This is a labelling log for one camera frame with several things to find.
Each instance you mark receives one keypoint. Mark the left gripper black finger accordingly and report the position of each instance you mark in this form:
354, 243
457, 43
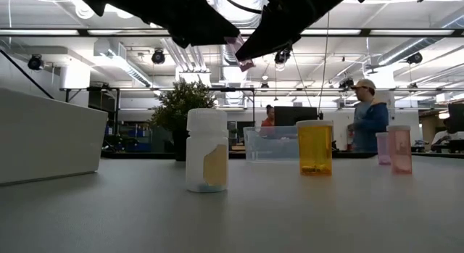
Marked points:
203, 28

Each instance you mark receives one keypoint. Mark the orange medicine bottle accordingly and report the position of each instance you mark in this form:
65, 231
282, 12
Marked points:
314, 151

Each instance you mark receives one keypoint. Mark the person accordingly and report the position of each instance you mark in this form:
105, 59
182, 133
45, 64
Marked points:
269, 120
444, 137
369, 122

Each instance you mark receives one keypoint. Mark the black background station frame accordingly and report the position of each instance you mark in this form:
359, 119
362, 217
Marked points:
145, 89

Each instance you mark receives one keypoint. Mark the clear plastic bin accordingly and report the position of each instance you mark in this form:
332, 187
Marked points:
268, 148

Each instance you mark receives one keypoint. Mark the black ceiling spotlight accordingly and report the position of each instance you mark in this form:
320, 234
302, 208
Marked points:
282, 57
346, 83
414, 58
158, 56
35, 62

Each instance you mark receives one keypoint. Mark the white plastic bin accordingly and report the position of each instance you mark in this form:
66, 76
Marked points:
47, 137

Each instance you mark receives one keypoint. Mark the white pillar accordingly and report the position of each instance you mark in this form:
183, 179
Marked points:
391, 108

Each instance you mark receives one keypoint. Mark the large pink medicine bottle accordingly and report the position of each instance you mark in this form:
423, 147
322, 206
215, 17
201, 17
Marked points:
399, 151

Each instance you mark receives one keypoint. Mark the grey table mat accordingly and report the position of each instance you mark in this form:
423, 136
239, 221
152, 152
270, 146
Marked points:
108, 216

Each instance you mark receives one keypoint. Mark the white labelled medicine bottle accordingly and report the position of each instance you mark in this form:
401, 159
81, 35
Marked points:
197, 155

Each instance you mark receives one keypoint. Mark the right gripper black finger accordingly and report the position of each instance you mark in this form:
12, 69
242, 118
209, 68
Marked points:
268, 39

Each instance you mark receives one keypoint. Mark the small pink medicine bottle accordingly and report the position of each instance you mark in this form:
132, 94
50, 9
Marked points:
382, 151

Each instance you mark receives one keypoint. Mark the silver ventilation duct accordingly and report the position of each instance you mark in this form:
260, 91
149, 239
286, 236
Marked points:
246, 20

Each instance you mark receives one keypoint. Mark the black aluminium table frame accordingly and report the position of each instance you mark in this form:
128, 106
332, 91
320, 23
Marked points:
145, 155

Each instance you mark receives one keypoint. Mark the black overhead light beam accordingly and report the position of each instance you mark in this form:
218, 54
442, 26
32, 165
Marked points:
83, 32

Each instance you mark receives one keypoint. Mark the wooden workbench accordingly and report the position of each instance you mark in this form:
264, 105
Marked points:
237, 148

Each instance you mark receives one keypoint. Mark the black side monitor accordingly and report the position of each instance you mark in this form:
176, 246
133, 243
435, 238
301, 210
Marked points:
456, 117

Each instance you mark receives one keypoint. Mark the green potted artificial plant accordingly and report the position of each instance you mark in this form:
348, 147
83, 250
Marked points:
177, 108

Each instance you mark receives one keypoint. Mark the blue bin shelf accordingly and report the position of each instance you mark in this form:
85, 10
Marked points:
137, 133

